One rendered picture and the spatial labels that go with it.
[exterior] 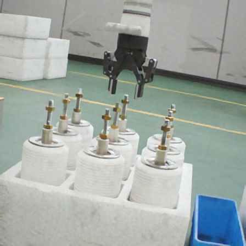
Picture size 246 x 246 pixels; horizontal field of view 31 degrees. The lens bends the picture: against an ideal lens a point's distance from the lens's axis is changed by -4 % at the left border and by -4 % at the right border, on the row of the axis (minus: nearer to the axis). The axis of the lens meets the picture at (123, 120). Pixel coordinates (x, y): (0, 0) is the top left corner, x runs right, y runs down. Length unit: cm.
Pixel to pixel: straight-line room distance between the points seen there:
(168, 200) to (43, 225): 25
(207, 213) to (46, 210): 47
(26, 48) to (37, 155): 287
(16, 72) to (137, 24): 272
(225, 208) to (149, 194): 36
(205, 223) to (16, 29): 283
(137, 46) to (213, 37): 507
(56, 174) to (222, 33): 532
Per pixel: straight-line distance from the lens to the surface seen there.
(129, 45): 108
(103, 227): 88
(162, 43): 629
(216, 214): 120
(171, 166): 89
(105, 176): 88
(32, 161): 91
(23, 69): 373
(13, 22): 377
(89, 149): 92
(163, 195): 88
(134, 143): 112
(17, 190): 91
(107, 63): 114
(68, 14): 685
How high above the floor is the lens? 49
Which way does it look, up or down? 11 degrees down
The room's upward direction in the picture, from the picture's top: 8 degrees clockwise
